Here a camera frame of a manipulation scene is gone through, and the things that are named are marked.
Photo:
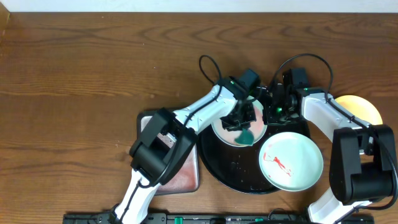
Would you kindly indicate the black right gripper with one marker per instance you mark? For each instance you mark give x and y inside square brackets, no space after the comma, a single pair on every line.
[269,117]

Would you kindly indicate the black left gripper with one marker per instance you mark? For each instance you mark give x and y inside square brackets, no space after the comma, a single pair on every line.
[237,123]

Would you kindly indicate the pale green plate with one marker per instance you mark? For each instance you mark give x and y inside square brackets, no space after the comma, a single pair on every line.
[258,128]
[291,161]

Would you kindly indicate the green yellow sponge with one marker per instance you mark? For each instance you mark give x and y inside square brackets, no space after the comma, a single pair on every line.
[246,138]

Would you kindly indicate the yellow plate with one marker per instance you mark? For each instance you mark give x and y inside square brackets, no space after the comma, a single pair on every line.
[360,108]

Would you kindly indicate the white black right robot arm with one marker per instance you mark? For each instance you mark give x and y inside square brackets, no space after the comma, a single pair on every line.
[363,166]

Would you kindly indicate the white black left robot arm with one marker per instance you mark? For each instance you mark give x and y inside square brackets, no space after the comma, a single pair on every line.
[166,141]

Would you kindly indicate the round black tray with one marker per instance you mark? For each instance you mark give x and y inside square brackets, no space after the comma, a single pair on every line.
[238,167]

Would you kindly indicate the rectangular black soapy water tray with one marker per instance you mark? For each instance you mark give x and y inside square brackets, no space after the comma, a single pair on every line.
[187,178]

